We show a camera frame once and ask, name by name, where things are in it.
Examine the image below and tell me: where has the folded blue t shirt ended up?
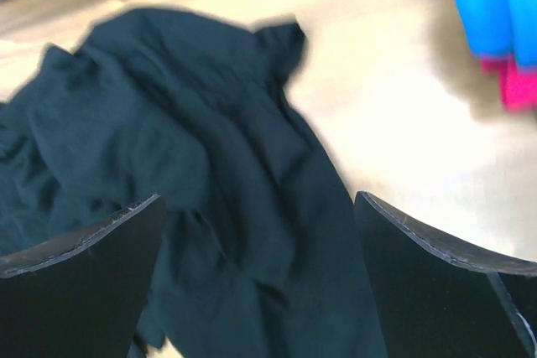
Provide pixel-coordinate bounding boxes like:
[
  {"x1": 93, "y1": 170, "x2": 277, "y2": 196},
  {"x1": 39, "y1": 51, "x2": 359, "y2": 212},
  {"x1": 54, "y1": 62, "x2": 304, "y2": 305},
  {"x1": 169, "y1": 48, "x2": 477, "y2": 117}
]
[{"x1": 456, "y1": 0, "x2": 536, "y2": 70}]

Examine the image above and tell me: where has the black t shirt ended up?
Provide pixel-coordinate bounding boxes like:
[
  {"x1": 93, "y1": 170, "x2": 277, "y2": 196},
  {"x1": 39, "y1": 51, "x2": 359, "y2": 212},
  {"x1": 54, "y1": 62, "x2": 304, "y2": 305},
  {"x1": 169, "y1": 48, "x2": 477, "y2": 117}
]
[{"x1": 1, "y1": 8, "x2": 386, "y2": 357}]

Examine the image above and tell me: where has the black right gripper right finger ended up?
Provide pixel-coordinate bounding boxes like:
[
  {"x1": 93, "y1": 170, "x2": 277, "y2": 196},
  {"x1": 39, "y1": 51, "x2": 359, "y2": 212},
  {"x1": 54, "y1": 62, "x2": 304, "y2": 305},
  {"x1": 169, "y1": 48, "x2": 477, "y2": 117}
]
[{"x1": 354, "y1": 191, "x2": 536, "y2": 357}]

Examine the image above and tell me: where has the folded pink t shirt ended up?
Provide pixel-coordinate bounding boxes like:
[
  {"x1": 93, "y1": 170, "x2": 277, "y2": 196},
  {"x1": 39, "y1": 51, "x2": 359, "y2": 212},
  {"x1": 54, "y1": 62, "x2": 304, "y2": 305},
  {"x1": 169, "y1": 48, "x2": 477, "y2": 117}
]
[{"x1": 480, "y1": 55, "x2": 536, "y2": 113}]

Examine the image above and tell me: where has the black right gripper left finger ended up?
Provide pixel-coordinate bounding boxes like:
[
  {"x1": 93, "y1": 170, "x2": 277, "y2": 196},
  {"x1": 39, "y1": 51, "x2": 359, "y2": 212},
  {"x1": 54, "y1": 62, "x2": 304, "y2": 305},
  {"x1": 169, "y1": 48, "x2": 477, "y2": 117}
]
[{"x1": 1, "y1": 195, "x2": 165, "y2": 358}]

